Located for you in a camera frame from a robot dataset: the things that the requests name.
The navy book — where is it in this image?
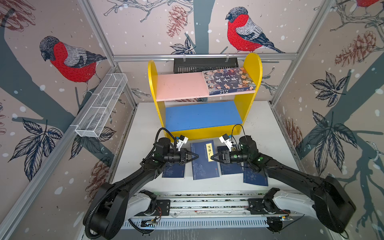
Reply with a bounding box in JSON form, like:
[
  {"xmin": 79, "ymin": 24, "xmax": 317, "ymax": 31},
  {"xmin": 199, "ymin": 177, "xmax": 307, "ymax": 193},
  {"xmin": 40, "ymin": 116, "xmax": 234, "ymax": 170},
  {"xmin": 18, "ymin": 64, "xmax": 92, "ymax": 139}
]
[
  {"xmin": 190, "ymin": 140, "xmax": 220, "ymax": 181},
  {"xmin": 243, "ymin": 163, "xmax": 269, "ymax": 187},
  {"xmin": 162, "ymin": 163, "xmax": 185, "ymax": 179},
  {"xmin": 220, "ymin": 163, "xmax": 243, "ymax": 175}
]

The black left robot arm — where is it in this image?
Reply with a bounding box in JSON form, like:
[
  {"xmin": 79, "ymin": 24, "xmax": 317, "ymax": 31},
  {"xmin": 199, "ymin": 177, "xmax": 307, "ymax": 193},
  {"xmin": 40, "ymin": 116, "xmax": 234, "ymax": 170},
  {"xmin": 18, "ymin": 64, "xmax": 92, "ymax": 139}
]
[{"xmin": 83, "ymin": 138, "xmax": 199, "ymax": 240}]

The black mesh tray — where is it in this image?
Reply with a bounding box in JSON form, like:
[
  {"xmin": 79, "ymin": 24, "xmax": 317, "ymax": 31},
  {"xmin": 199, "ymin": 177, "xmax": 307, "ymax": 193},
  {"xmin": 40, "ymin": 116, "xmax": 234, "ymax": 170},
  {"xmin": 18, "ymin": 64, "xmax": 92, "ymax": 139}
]
[{"xmin": 174, "ymin": 58, "xmax": 239, "ymax": 74}]

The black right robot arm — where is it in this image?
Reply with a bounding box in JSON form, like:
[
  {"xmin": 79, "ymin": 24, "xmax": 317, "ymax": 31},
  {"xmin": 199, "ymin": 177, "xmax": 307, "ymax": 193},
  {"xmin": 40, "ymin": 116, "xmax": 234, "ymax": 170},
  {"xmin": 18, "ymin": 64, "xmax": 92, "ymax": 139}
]
[{"xmin": 211, "ymin": 136, "xmax": 356, "ymax": 234}]

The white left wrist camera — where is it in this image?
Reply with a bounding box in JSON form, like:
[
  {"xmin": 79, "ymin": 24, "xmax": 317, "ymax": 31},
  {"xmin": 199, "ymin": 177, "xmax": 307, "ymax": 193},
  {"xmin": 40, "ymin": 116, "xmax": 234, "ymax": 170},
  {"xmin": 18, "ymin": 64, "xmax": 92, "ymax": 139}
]
[{"xmin": 176, "ymin": 135, "xmax": 188, "ymax": 152}]

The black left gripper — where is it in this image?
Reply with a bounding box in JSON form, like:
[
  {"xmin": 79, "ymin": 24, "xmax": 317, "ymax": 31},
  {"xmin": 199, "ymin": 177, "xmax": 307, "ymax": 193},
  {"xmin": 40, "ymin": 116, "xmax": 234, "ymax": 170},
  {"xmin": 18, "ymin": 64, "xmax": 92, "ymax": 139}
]
[{"xmin": 163, "ymin": 149, "xmax": 198, "ymax": 165}]

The aluminium rail base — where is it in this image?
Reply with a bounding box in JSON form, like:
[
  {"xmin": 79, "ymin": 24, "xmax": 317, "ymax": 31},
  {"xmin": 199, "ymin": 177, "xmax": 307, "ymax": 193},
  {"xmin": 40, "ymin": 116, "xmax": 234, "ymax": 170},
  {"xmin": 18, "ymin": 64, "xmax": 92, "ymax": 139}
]
[{"xmin": 80, "ymin": 190, "xmax": 334, "ymax": 232}]

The aluminium horizontal frame bar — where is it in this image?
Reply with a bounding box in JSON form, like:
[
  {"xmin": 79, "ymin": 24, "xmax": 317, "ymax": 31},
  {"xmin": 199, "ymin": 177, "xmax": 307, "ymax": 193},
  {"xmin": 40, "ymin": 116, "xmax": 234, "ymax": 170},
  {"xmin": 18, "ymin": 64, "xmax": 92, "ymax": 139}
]
[{"xmin": 113, "ymin": 53, "xmax": 298, "ymax": 63}]

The white wire mesh basket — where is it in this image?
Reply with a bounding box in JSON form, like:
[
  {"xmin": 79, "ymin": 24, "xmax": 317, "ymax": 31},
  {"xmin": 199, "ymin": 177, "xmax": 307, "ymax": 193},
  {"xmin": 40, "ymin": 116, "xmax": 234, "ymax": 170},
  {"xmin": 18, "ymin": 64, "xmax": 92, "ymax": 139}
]
[{"xmin": 75, "ymin": 73, "xmax": 128, "ymax": 138}]

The black corrugated cable hose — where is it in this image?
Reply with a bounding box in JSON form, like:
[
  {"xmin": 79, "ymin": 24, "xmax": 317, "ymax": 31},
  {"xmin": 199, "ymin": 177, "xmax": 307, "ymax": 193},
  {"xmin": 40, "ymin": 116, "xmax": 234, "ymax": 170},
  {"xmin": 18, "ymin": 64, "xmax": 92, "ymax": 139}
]
[{"xmin": 83, "ymin": 127, "xmax": 178, "ymax": 240}]

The colourful portrait cover book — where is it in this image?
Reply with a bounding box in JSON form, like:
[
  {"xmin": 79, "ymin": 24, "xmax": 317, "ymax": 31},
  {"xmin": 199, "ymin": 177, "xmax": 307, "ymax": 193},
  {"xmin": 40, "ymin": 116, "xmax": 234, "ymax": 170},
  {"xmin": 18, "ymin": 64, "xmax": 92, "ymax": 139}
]
[{"xmin": 202, "ymin": 68, "xmax": 256, "ymax": 96}]

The yellow wooden bookshelf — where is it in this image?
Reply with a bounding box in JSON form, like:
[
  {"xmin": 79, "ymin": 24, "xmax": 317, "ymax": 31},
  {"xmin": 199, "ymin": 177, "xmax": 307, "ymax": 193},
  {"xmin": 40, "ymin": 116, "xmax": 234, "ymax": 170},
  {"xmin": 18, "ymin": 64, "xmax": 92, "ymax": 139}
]
[{"xmin": 148, "ymin": 53, "xmax": 263, "ymax": 140}]

